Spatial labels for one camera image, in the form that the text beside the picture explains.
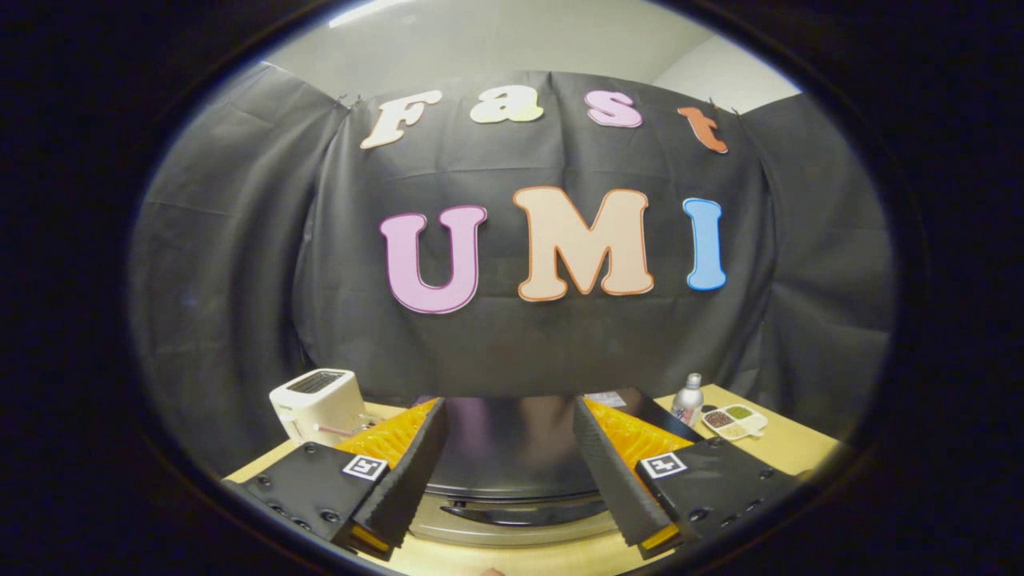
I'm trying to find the white pop-up toaster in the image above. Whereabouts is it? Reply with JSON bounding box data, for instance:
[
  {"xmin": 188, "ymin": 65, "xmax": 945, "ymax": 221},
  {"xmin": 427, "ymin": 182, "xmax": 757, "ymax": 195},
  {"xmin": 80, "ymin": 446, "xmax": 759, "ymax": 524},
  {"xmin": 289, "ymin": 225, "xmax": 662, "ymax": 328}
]
[{"xmin": 269, "ymin": 368, "xmax": 370, "ymax": 447}]

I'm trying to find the silver bottle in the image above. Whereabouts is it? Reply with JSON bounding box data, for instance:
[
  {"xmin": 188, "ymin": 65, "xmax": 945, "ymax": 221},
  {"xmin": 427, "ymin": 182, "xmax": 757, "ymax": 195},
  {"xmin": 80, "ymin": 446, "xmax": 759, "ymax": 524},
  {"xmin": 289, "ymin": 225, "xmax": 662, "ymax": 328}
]
[{"xmin": 670, "ymin": 373, "xmax": 705, "ymax": 429}]

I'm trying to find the white divided spice dish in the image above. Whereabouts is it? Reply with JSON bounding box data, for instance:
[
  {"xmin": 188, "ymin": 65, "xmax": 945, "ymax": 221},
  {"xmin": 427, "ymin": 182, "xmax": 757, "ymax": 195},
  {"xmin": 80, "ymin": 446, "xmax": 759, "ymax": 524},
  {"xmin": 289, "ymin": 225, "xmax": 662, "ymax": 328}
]
[{"xmin": 701, "ymin": 404, "xmax": 769, "ymax": 442}]

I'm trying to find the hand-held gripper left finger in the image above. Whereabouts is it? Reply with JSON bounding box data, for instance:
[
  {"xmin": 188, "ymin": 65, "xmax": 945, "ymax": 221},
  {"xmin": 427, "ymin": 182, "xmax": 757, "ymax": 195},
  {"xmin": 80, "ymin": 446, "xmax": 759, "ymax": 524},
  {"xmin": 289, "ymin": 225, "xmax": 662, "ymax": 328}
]
[{"xmin": 222, "ymin": 396, "xmax": 450, "ymax": 562}]

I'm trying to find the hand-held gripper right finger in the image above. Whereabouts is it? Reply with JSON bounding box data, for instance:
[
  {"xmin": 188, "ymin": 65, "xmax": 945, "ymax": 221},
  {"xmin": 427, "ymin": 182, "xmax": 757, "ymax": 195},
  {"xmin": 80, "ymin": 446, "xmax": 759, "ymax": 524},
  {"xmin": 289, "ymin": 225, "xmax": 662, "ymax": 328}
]
[{"xmin": 571, "ymin": 396, "xmax": 802, "ymax": 561}]

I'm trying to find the black toaster oven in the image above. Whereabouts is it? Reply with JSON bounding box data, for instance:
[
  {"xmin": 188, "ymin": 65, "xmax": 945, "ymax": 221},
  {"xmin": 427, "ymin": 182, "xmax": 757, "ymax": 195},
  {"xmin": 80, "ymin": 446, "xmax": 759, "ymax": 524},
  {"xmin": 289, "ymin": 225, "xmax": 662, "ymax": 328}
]
[{"xmin": 408, "ymin": 387, "xmax": 706, "ymax": 550}]

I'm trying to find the black backdrop cloth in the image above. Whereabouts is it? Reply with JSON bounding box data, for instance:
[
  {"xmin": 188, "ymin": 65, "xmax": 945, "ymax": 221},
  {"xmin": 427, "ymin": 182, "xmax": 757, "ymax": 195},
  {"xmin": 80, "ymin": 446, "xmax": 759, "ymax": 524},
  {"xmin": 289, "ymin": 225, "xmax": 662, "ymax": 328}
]
[{"xmin": 128, "ymin": 62, "xmax": 897, "ymax": 481}]

